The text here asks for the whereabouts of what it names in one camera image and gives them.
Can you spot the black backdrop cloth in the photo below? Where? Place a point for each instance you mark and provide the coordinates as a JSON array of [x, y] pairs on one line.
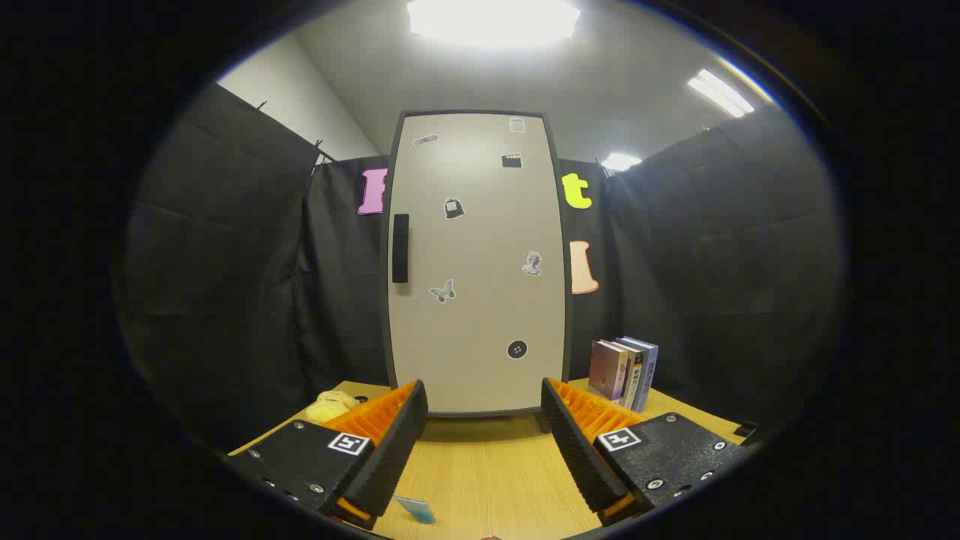
[[225, 262]]

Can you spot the beige cabinet door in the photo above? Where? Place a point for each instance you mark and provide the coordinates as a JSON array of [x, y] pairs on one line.
[[480, 247]]

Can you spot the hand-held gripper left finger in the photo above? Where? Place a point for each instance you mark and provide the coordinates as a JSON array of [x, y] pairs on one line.
[[394, 457]]

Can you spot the small ceiling light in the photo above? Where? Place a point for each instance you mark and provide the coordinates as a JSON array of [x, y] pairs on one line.
[[621, 161]]

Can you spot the yellow plush toy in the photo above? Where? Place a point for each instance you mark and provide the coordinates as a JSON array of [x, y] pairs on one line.
[[330, 407]]

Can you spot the white and blue tube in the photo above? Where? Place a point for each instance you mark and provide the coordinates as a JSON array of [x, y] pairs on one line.
[[416, 508]]

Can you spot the pink book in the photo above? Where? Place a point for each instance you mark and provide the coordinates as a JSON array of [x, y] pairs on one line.
[[606, 369]]

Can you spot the long ceiling light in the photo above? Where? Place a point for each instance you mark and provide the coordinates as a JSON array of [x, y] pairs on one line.
[[720, 93]]

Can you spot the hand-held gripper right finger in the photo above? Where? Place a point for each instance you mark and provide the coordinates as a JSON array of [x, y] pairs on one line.
[[581, 457]]

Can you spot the large ceiling light panel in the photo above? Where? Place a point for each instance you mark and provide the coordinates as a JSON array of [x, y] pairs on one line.
[[491, 21]]

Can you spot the dark grey cabinet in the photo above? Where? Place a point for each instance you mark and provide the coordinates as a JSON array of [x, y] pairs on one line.
[[568, 315]]

